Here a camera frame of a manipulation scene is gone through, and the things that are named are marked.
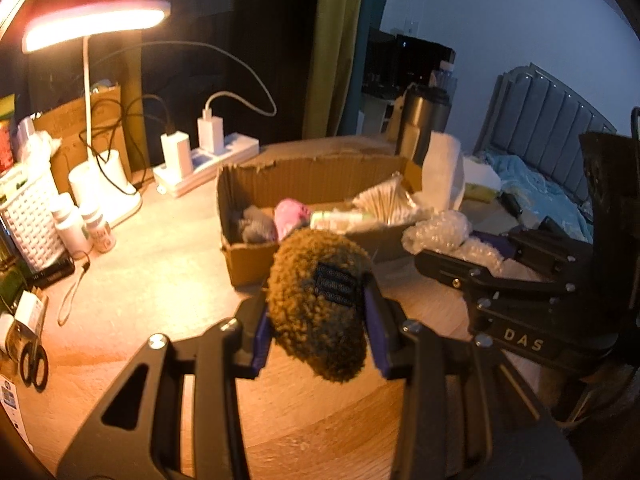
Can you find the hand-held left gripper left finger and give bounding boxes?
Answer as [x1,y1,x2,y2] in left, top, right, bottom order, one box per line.
[56,295,273,480]

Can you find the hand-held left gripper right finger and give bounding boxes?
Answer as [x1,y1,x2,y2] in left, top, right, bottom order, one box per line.
[362,275,583,480]

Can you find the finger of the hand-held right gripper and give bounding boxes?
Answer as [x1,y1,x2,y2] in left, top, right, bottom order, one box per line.
[414,249,592,307]
[472,229,597,287]

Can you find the brown fuzzy pouch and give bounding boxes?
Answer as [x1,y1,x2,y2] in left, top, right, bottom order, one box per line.
[266,228,375,385]

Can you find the brown cardboard box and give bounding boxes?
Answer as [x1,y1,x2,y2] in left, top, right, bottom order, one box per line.
[216,155,426,288]

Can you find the cotton swab pack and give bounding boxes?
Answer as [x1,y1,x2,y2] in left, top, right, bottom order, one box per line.
[351,174,420,223]

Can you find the dark grey striped sock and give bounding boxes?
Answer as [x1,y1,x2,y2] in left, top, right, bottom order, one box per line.
[231,217,279,244]

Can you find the pink fluffy ball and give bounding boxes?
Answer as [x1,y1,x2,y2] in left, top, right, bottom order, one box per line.
[274,198,312,241]

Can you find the yellow packet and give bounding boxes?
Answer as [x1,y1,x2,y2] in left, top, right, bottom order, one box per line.
[465,184,501,204]

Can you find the light blue blanket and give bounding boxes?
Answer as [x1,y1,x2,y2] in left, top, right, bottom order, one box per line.
[482,152,596,241]

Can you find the white paper sheet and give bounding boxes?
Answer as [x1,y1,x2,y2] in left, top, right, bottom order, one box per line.
[462,155,502,192]

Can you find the white towel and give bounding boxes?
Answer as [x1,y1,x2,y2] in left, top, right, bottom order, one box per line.
[422,131,467,211]

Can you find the grey padded headboard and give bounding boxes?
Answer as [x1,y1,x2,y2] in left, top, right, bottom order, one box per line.
[472,62,618,206]

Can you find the steel thermos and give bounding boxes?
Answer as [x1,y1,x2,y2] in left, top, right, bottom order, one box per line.
[395,85,451,158]

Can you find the clear plastic bottle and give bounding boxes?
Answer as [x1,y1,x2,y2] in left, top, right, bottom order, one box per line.
[430,60,458,91]

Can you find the white power strip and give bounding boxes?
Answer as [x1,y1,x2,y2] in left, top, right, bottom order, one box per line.
[152,132,261,198]

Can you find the red label pill bottle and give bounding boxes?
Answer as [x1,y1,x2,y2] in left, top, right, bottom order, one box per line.
[80,203,117,254]

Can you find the black appliance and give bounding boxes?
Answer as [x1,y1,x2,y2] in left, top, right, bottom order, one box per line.
[362,27,457,98]

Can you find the white pill bottle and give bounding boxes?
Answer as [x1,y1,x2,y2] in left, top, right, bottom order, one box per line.
[50,192,93,260]

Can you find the white desk lamp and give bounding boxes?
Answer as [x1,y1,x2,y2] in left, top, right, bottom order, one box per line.
[22,0,171,228]

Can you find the black flat box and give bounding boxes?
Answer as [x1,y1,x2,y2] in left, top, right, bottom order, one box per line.
[27,255,76,288]

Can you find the black scissors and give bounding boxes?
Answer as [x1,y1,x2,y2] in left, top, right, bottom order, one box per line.
[19,332,50,392]

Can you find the small white box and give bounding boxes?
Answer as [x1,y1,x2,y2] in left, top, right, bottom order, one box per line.
[14,290,49,337]

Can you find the yellow-green curtain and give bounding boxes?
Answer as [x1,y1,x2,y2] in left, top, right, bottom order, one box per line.
[302,0,368,138]

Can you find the white woven basket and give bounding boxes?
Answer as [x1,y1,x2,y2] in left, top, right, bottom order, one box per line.
[0,165,68,273]

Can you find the brown paper bag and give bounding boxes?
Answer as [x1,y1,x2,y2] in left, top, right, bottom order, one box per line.
[32,82,136,196]

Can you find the white plastic bag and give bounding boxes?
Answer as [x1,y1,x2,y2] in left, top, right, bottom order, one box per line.
[19,117,62,166]

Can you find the stack of colourful packets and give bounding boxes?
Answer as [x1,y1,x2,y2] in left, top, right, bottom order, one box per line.
[0,92,26,173]

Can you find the black wrist strap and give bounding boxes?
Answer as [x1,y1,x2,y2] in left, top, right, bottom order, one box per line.
[56,255,92,327]

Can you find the white charger with black cable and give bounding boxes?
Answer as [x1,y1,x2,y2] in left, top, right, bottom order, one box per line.
[160,131,193,176]

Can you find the black charging cable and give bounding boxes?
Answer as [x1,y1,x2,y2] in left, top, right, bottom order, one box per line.
[77,95,176,196]

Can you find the white charging cable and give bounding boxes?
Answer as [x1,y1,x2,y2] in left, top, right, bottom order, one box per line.
[87,40,278,121]

